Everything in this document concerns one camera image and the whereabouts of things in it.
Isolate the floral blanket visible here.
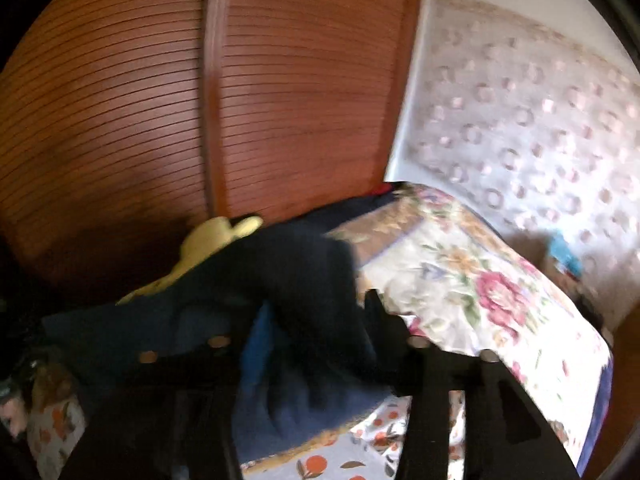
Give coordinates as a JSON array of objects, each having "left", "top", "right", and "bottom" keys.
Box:
[{"left": 325, "top": 182, "right": 616, "bottom": 476}]

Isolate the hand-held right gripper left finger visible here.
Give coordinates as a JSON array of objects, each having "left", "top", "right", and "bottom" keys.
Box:
[{"left": 60, "top": 310, "right": 273, "bottom": 480}]

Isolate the orange fruit print sheet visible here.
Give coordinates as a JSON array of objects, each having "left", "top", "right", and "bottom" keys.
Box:
[{"left": 27, "top": 390, "right": 471, "bottom": 480}]

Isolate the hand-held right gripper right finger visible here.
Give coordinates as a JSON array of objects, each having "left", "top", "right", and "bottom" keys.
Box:
[{"left": 362, "top": 287, "right": 576, "bottom": 480}]

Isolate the sheer circle patterned wall curtain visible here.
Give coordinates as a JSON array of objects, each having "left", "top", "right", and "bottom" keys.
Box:
[{"left": 385, "top": 0, "right": 640, "bottom": 311}]

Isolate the wooden louvered wardrobe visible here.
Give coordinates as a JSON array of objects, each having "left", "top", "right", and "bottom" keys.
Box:
[{"left": 0, "top": 0, "right": 426, "bottom": 306}]

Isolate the yellow plush toy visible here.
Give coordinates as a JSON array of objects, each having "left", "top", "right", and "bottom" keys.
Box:
[{"left": 117, "top": 216, "right": 264, "bottom": 306}]

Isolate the cardboard box with blue items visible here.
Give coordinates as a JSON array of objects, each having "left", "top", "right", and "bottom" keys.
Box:
[{"left": 547, "top": 237, "right": 586, "bottom": 281}]

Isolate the navy printed t-shirt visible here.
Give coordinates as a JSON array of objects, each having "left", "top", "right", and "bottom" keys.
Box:
[{"left": 42, "top": 195, "right": 401, "bottom": 461}]

